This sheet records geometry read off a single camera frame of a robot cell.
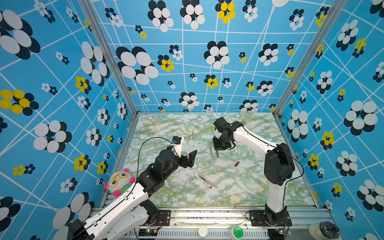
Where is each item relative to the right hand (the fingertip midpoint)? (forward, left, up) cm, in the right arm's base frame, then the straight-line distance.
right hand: (216, 148), depth 91 cm
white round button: (-42, +9, -1) cm, 43 cm away
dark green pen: (-4, -1, -1) cm, 4 cm away
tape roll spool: (-41, -42, +2) cm, 59 cm away
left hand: (-10, +15, +16) cm, 24 cm away
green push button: (-42, -5, +1) cm, 43 cm away
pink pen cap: (-16, +15, +21) cm, 30 cm away
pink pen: (-18, +5, -7) cm, 20 cm away
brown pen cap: (-7, -13, -8) cm, 16 cm away
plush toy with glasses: (-21, +53, +1) cm, 57 cm away
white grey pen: (-18, +9, -7) cm, 21 cm away
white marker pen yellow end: (+13, +16, -7) cm, 22 cm away
